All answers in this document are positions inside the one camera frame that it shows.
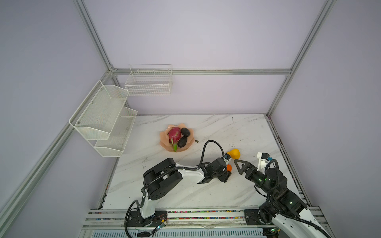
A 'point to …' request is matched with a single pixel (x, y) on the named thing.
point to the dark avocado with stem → (182, 142)
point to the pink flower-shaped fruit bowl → (164, 141)
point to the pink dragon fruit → (174, 134)
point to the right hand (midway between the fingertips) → (235, 165)
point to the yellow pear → (234, 153)
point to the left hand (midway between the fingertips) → (225, 171)
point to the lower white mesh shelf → (114, 147)
